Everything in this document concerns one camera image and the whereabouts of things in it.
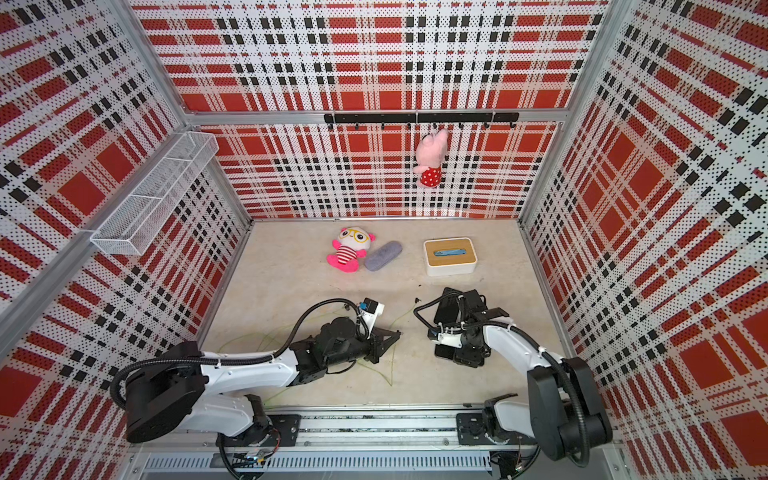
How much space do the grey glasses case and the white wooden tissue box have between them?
11 cm

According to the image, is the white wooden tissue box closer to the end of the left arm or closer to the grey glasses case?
the grey glasses case

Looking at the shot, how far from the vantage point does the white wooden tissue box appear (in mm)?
1036

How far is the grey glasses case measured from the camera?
107 cm
